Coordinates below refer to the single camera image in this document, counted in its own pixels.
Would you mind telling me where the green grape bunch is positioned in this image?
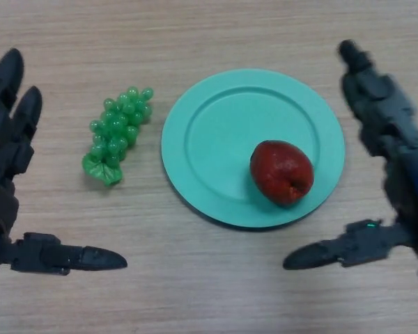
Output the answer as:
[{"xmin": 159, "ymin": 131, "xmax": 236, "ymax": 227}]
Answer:
[{"xmin": 82, "ymin": 86, "xmax": 155, "ymax": 187}]

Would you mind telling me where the green plate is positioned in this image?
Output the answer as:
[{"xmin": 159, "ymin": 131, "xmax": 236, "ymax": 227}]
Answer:
[{"xmin": 160, "ymin": 68, "xmax": 346, "ymax": 230}]

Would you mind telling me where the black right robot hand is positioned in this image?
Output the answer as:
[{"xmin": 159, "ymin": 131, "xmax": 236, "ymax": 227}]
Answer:
[{"xmin": 282, "ymin": 39, "xmax": 418, "ymax": 273}]

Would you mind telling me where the red apple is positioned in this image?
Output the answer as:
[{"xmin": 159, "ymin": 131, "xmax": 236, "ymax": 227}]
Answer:
[{"xmin": 249, "ymin": 139, "xmax": 315, "ymax": 207}]

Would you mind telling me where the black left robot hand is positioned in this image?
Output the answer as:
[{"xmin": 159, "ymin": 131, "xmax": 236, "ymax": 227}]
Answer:
[{"xmin": 0, "ymin": 47, "xmax": 128, "ymax": 285}]

